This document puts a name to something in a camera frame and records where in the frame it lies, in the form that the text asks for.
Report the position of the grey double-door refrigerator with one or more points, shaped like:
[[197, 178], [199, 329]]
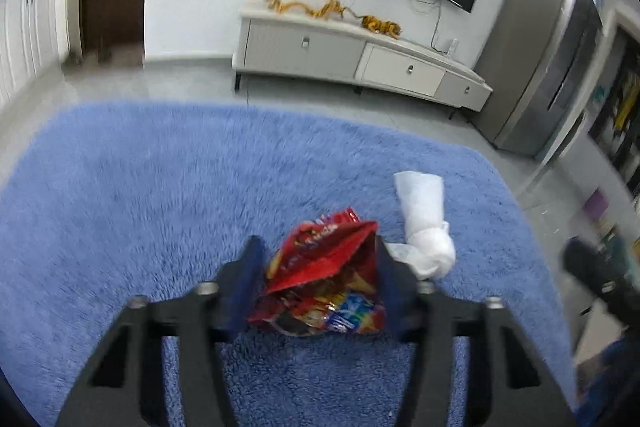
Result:
[[534, 59]]

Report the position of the white power strip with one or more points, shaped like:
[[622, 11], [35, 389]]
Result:
[[452, 48]]

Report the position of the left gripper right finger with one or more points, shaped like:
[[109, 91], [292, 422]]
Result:
[[480, 346]]

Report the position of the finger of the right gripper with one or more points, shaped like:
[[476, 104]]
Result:
[[599, 273]]

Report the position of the white TV cabinet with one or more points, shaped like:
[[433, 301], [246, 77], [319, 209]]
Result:
[[295, 45]]

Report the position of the blue shaggy rug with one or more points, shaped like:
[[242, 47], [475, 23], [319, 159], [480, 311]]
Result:
[[116, 200]]

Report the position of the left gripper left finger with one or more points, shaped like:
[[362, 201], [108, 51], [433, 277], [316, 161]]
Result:
[[162, 354]]

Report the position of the red snack bag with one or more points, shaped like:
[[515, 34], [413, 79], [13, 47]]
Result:
[[323, 279]]

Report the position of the golden tiger figurine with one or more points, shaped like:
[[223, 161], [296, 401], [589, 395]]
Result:
[[382, 27]]

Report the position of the purple small bin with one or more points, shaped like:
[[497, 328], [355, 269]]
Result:
[[596, 205]]

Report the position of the golden dragon figurine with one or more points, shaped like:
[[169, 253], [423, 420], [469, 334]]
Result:
[[324, 12]]

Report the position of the white wall cabinets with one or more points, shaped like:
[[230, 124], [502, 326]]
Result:
[[29, 44]]

